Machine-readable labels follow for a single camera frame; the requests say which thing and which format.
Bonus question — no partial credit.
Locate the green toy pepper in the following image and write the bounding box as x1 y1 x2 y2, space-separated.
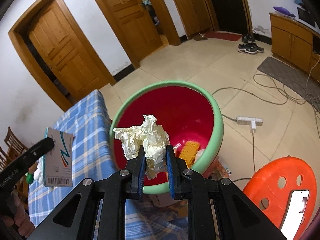
25 172 34 184

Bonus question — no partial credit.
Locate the red door mat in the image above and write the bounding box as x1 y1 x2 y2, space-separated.
204 31 242 41

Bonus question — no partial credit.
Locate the red bin with green rim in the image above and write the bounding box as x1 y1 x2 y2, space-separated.
110 81 224 178

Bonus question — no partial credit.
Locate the wooden shoe cabinet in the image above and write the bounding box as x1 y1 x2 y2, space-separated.
174 0 212 38

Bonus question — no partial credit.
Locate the white tissue wad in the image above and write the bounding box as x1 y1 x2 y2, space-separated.
33 163 44 185

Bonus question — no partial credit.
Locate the white teal medicine box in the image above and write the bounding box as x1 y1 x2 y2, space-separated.
42 127 74 187

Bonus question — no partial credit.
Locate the person left hand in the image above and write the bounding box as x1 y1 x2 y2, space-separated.
1 195 35 238

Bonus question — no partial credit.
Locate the orange plastic stool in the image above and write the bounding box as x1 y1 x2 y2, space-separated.
243 157 317 239

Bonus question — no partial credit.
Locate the grey cable bundle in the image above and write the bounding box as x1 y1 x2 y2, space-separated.
211 55 320 183

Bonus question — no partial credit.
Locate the white smartphone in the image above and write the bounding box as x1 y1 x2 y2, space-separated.
280 190 309 240

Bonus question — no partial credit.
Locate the purple bag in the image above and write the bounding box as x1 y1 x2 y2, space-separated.
273 7 296 18

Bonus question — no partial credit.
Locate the left wooden door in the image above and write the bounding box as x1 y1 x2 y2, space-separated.
27 0 110 100

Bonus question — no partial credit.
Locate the blue plaid tablecloth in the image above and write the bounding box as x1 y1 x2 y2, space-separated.
28 90 188 239

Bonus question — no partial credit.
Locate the cream paper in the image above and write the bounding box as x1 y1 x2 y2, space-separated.
113 115 170 180

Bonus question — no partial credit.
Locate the white power strip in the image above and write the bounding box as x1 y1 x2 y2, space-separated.
236 116 263 133

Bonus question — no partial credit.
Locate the wooden chair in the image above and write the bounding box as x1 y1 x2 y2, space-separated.
1 126 28 171

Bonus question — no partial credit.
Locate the brown slipper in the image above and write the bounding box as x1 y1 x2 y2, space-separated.
193 33 208 41

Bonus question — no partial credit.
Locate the wooden sideboard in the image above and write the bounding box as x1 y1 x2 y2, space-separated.
270 13 319 82

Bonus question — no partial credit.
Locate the black sneakers pair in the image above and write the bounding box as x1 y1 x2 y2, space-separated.
238 35 265 55

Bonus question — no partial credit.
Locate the black entrance door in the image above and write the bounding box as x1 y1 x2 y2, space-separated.
211 0 248 35

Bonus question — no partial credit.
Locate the middle wooden door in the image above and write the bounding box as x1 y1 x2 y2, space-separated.
103 0 162 61

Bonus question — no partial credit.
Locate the grey floor mat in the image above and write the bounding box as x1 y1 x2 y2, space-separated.
258 57 319 110

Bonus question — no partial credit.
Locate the yellow foam net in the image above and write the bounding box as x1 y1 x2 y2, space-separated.
178 141 200 168

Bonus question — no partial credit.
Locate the wooden door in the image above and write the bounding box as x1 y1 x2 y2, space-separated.
103 0 162 61
27 0 110 100

